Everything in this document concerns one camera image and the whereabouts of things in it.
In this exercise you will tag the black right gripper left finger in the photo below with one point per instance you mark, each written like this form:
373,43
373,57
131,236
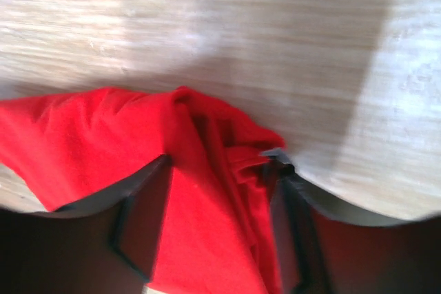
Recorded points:
106,242

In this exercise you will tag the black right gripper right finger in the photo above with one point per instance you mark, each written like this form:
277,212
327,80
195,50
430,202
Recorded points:
328,245

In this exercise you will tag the red t shirt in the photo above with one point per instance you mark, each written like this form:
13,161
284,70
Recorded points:
217,235

